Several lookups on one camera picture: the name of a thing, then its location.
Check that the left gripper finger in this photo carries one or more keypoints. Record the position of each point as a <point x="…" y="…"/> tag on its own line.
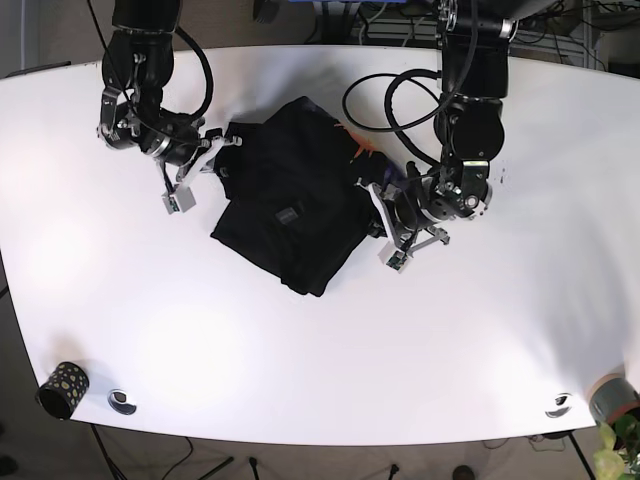
<point x="392" y="227"/>

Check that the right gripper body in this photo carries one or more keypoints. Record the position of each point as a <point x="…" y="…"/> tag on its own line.
<point x="180" y="153"/>

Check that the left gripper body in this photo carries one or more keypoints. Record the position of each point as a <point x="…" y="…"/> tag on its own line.
<point x="424" y="201"/>

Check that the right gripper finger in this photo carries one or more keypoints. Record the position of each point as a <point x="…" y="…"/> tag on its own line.
<point x="230" y="168"/>

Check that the black T-shirt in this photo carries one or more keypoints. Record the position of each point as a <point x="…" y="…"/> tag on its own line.
<point x="300" y="213"/>

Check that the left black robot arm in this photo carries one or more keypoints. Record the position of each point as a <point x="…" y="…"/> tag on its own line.
<point x="457" y="140"/>

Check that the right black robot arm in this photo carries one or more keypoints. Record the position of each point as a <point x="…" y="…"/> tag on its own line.
<point x="137" y="64"/>

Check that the grey tape roll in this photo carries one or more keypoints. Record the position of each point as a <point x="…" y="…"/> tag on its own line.
<point x="612" y="397"/>

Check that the black gold-dotted cup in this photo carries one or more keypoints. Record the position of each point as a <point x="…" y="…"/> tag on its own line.
<point x="64" y="389"/>

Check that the green potted plant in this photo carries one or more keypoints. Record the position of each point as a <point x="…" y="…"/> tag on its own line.
<point x="618" y="458"/>

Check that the right table cable grommet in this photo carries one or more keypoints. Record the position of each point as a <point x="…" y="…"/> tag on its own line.
<point x="559" y="406"/>

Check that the table cable grommet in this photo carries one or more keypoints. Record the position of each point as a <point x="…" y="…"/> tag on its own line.
<point x="559" y="406"/>
<point x="120" y="402"/>

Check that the left table cable grommet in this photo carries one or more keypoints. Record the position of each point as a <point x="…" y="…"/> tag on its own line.
<point x="120" y="402"/>

